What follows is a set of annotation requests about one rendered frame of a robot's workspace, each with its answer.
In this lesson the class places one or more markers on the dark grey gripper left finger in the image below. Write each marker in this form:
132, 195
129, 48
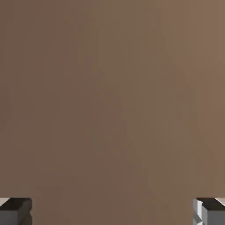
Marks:
14, 212

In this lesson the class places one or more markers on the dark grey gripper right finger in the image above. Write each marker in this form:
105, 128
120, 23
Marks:
211, 213

